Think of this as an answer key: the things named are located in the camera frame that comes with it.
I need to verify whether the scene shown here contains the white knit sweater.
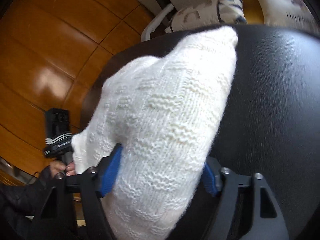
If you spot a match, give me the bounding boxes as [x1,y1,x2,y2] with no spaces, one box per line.
[72,26,238,239]

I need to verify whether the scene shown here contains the person's left hand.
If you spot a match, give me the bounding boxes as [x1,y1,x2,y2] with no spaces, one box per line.
[49,160,76,178]

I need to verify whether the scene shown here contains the white pillow blue triangles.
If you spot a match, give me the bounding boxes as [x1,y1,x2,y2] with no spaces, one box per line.
[165,0,247,33]

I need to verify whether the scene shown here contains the white pillow with text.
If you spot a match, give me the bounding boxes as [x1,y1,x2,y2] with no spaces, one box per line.
[258,0,319,34]

